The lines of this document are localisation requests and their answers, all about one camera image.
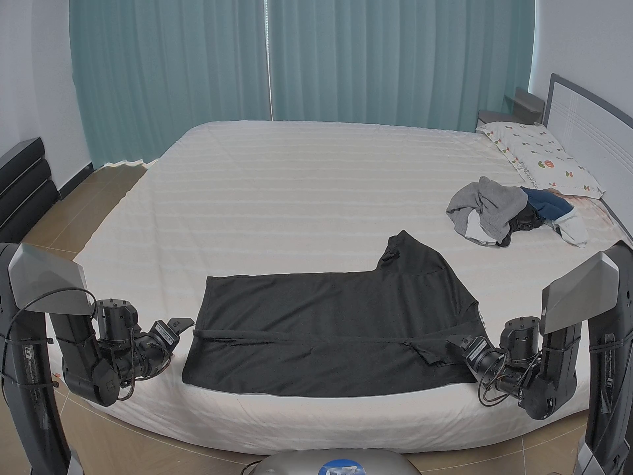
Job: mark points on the blue-green curtain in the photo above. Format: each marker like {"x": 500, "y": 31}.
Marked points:
{"x": 395, "y": 42}
{"x": 173, "y": 57}

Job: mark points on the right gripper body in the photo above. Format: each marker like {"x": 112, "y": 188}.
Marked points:
{"x": 490, "y": 373}

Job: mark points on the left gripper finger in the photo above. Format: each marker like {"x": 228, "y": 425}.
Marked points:
{"x": 180, "y": 324}

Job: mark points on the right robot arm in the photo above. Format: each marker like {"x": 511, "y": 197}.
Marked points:
{"x": 578, "y": 285}

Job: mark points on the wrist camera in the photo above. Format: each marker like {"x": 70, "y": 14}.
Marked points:
{"x": 165, "y": 335}
{"x": 476, "y": 353}

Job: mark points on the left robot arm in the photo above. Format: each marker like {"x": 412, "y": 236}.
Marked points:
{"x": 39, "y": 275}

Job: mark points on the black T-shirt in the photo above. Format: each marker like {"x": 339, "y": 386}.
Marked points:
{"x": 336, "y": 329}

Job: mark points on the pile of clothes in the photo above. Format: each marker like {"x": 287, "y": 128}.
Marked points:
{"x": 499, "y": 206}

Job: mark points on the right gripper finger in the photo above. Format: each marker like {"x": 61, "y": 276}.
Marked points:
{"x": 459, "y": 342}

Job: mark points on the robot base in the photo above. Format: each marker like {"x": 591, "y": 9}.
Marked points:
{"x": 331, "y": 463}

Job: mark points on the white printed pillow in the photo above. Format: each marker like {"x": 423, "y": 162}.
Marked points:
{"x": 539, "y": 154}

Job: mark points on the grey bedside table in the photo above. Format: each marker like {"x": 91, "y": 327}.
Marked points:
{"x": 514, "y": 109}

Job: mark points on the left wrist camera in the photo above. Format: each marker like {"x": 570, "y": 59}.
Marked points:
{"x": 165, "y": 335}

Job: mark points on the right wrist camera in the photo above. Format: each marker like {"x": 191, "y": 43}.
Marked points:
{"x": 476, "y": 353}

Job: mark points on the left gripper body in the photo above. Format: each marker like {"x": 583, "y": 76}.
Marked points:
{"x": 148, "y": 360}

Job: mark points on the bed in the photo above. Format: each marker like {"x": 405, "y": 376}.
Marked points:
{"x": 296, "y": 191}

